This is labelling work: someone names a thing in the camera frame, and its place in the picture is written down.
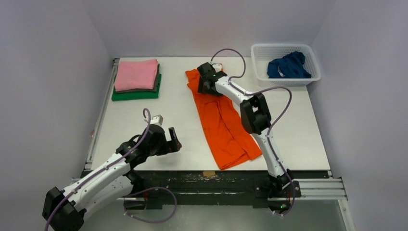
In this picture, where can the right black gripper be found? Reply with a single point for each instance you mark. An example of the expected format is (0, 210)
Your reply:
(206, 84)

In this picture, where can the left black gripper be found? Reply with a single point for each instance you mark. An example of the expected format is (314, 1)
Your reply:
(169, 143)

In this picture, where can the orange t shirt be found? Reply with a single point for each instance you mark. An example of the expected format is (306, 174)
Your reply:
(229, 143)

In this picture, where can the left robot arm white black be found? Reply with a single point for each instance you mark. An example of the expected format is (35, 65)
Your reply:
(67, 209)

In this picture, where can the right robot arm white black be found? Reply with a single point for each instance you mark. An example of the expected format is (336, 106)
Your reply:
(256, 120)

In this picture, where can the brown tape piece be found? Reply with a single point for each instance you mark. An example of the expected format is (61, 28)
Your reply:
(209, 174)

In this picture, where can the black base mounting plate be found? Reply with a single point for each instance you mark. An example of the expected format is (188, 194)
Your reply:
(236, 188)

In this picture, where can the white plastic basket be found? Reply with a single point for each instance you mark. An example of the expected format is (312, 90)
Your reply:
(262, 54)

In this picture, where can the folded pink t shirt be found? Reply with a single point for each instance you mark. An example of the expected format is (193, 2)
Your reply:
(136, 75)

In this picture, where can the folded green t shirt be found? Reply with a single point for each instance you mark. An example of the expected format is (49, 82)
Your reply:
(137, 95)

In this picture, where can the blue t shirt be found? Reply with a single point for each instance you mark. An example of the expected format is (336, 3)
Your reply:
(289, 66)

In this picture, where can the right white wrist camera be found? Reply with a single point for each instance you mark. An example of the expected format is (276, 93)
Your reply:
(217, 67)

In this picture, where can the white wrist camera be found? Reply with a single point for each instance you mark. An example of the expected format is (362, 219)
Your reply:
(157, 120)
(217, 67)

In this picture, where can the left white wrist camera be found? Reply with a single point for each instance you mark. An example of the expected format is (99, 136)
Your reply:
(157, 120)

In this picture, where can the aluminium frame rail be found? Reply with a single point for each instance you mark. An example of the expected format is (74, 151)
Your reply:
(330, 189)

